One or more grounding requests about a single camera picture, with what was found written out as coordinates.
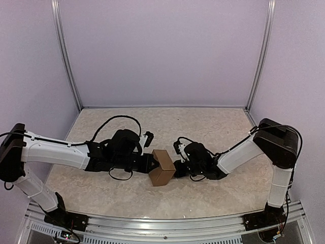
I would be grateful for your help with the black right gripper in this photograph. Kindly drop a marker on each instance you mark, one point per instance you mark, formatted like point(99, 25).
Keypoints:
point(178, 172)

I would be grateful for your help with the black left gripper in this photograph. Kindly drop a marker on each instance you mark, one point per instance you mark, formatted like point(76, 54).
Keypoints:
point(150, 158)

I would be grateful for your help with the brown cardboard box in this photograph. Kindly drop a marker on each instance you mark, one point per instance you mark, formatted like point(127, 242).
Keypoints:
point(164, 172)

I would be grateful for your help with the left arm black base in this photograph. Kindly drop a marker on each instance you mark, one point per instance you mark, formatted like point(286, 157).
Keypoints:
point(62, 217)

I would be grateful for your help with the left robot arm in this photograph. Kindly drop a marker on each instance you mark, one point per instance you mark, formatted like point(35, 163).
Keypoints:
point(125, 150)

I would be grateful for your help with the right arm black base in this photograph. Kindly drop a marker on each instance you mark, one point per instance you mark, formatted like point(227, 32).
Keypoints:
point(268, 217)

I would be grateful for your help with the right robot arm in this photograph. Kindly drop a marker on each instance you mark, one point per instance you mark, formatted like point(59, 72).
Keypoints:
point(281, 144)

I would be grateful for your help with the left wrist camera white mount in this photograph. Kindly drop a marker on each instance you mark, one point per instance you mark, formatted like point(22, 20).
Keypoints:
point(146, 139)

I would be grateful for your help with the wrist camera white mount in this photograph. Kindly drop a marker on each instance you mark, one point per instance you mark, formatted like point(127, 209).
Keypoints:
point(146, 139)
point(179, 148)

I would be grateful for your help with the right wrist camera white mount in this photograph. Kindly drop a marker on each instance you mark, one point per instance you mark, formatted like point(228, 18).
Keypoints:
point(179, 148)

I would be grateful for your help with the right aluminium frame post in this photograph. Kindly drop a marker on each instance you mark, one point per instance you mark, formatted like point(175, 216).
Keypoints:
point(262, 54)

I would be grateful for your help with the aluminium frame post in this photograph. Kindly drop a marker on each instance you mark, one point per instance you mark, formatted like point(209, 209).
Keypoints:
point(64, 53)
point(262, 54)

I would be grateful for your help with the left aluminium frame post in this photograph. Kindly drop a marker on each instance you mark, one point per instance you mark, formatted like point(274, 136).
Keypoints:
point(64, 53)

